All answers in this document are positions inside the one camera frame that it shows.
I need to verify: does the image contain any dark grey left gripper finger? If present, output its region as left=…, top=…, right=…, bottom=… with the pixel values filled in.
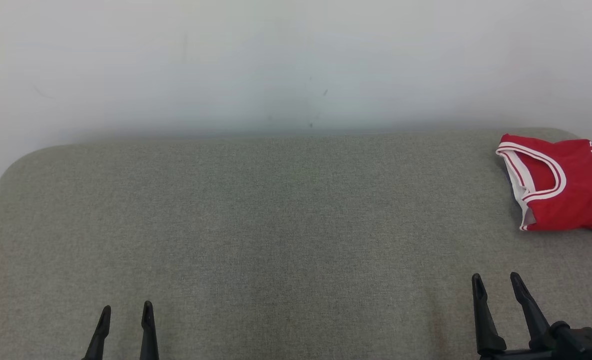
left=82, top=305, right=112, bottom=360
left=140, top=300, right=160, bottom=360

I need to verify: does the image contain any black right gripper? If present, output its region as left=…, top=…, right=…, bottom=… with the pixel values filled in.
left=472, top=272, right=559, bottom=360

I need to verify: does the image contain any red shirt with white sleeves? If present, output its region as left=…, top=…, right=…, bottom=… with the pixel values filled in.
left=496, top=133, right=592, bottom=237

